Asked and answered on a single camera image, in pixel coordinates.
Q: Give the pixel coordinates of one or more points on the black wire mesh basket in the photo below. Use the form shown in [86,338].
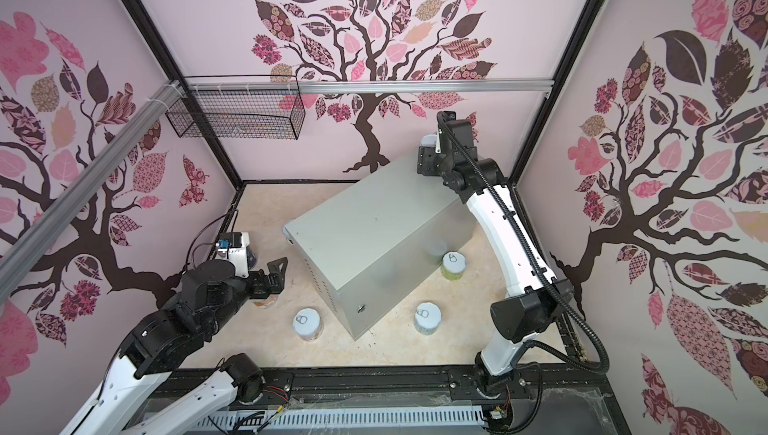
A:
[257,107]

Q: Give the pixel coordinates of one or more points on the orange labelled can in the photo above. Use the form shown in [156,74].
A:
[267,302]

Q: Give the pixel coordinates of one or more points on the grey teal can front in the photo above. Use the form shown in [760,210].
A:
[427,318]

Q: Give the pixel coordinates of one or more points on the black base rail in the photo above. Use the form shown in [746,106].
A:
[411,384]

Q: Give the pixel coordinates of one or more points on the black right corner post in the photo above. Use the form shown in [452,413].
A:
[573,49]

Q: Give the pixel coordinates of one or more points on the green labelled can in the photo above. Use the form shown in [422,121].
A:
[453,266]

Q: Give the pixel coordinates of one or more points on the back aluminium rail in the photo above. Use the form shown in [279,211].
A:
[390,86]

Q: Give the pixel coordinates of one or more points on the black corner frame post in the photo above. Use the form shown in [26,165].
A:
[161,52]

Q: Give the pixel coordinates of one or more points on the left aluminium rail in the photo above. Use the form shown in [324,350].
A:
[23,254]

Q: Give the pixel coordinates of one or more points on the white slotted cable duct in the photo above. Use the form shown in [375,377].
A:
[335,420]

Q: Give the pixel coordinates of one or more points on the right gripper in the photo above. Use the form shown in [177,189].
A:
[426,158]

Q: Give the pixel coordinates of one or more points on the grey metal cabinet box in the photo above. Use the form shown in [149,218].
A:
[373,243]

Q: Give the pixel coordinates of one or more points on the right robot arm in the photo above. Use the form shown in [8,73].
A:
[535,296]

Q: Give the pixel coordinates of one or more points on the pink white labelled can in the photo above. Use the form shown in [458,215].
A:
[308,324]

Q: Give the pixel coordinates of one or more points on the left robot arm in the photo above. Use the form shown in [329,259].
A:
[211,294]

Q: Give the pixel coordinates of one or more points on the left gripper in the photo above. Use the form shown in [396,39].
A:
[277,277]

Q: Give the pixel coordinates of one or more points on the aluminium rail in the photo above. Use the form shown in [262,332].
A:
[390,86]
[23,254]

